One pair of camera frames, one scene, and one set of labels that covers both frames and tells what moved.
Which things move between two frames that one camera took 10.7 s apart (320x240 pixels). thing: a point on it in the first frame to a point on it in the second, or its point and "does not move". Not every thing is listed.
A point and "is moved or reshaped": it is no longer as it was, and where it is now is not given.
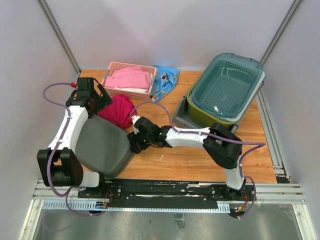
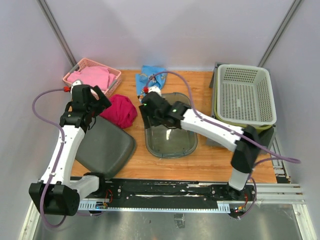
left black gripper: [106, 100] does not move
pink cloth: [130, 77] to [97, 77]
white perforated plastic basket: [236, 118] is moved or reshaped
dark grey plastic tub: [103, 148] does not move
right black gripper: [133, 139] to [145, 112]
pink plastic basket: [135, 81] to [85, 62]
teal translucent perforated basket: [227, 84] to [169, 143]
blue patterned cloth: [165, 80] to [150, 76]
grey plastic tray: [181, 116] to [266, 136]
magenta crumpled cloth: [119, 111] does not move
